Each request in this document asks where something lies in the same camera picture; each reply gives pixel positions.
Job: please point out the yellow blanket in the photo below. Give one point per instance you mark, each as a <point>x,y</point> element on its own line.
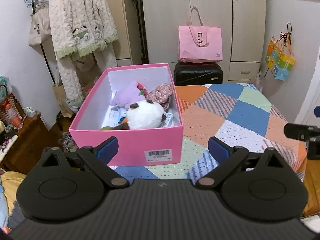
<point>10,182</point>

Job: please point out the white panda plush toy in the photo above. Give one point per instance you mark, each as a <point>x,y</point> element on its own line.
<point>142,114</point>

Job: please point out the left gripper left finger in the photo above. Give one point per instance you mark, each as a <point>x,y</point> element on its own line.
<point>64,187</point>

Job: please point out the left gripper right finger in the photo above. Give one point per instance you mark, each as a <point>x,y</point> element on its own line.
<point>257,186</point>

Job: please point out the beige canvas tote bag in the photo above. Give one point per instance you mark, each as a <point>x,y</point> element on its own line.
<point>40,26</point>

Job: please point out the white plastic bag blue print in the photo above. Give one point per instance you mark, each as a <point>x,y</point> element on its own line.
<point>117,114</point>

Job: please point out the orange drink bottle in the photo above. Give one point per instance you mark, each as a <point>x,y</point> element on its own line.
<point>14,117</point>

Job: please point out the pink floral fabric hat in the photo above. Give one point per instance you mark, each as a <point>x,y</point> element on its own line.
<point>161,95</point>

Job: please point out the pink paper shopping bag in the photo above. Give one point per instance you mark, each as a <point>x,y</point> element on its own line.
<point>199,43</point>

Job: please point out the brown paper bag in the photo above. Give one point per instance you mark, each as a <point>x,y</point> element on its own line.
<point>61,101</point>

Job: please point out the cream knitted cardigan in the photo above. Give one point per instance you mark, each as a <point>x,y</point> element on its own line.
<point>80,28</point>

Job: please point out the black suitcase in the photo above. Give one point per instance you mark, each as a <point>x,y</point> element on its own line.
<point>188,74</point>

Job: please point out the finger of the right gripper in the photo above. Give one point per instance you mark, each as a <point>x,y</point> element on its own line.
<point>300,132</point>

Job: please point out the colourful hanging gift bag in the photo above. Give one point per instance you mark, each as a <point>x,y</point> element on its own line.
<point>279,56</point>

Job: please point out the beige wardrobe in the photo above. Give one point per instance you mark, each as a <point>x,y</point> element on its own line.
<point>148,31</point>

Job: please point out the wooden nightstand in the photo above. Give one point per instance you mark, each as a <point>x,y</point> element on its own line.
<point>26,151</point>

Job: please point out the pink cardboard storage box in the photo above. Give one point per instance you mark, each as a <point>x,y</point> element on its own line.
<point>137,147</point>

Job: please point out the red strawberry plush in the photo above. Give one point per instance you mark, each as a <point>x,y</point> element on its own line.
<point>142,90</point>

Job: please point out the colourful patchwork table cover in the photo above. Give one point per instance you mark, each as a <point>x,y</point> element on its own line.
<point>237,114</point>

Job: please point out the purple plush toy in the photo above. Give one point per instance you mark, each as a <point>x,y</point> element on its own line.
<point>127,96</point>

